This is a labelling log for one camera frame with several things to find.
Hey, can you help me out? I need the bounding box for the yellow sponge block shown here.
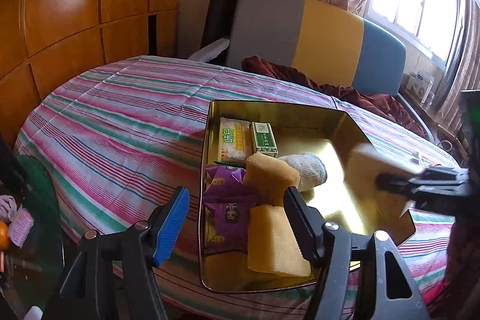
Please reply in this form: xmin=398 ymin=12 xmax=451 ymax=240
xmin=247 ymin=205 xmax=311 ymax=278

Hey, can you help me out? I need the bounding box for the white knit sock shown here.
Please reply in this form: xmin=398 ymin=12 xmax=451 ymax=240
xmin=280 ymin=152 xmax=328 ymax=193

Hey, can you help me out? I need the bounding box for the tall yellow sponge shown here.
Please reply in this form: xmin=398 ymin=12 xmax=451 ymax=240
xmin=242 ymin=153 xmax=300 ymax=206

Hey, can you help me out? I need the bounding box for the green tea box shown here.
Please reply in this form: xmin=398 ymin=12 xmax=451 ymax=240
xmin=250 ymin=122 xmax=279 ymax=157

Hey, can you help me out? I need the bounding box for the beige cardboard box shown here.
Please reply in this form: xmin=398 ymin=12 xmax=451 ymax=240
xmin=345 ymin=144 xmax=424 ymax=232

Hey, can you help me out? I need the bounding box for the purple snack packet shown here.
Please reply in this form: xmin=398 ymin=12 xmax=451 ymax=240
xmin=203 ymin=165 xmax=257 ymax=204
xmin=204 ymin=201 xmax=253 ymax=254

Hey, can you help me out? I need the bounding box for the gold metal tin box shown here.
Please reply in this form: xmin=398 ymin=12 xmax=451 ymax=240
xmin=197 ymin=100 xmax=417 ymax=293

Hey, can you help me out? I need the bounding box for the maroon blanket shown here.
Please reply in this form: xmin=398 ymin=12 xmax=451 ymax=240
xmin=241 ymin=56 xmax=426 ymax=138

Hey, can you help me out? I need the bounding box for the striped bed sheet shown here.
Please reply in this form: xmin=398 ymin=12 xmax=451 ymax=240
xmin=15 ymin=56 xmax=455 ymax=319

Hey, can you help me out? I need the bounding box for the white box on sill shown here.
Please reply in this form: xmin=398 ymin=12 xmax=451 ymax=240
xmin=406 ymin=70 xmax=434 ymax=104

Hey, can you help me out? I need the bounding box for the red garment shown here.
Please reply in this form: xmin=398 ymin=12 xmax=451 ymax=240
xmin=427 ymin=217 xmax=479 ymax=319

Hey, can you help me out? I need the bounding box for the pink packet on floor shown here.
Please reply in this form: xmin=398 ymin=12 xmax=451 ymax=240
xmin=8 ymin=209 xmax=34 ymax=248

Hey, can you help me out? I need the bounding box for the grey yellow blue chair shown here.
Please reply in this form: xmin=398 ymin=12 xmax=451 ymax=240
xmin=187 ymin=0 xmax=436 ymax=143

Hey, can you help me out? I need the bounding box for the orange fruit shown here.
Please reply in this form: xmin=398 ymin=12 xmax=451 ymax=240
xmin=0 ymin=221 xmax=10 ymax=251

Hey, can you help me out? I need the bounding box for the wooden wardrobe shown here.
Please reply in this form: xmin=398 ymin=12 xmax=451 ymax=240
xmin=1 ymin=0 xmax=179 ymax=145

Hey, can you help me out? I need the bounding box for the black rolled mat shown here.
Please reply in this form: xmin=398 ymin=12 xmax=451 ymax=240
xmin=201 ymin=0 xmax=238 ymax=48

